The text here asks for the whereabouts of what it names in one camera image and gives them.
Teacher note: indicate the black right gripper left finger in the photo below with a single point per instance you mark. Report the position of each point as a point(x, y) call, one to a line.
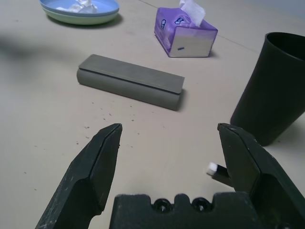
point(76, 181)

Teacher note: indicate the purple tissue pack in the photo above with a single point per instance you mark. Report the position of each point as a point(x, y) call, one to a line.
point(188, 40)

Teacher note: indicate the black plastic cup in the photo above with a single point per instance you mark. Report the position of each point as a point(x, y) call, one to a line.
point(274, 95)

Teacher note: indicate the white tissue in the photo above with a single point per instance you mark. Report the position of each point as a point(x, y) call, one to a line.
point(81, 7)

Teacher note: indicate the white marker black cap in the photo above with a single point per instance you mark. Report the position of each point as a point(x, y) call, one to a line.
point(218, 171)

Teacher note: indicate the green plastic plate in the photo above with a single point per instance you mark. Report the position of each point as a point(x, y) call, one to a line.
point(81, 21)

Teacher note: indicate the grey glasses case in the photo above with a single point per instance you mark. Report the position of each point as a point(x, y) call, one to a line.
point(133, 83)

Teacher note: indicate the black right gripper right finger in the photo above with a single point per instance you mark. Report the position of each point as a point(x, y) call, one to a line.
point(262, 171)

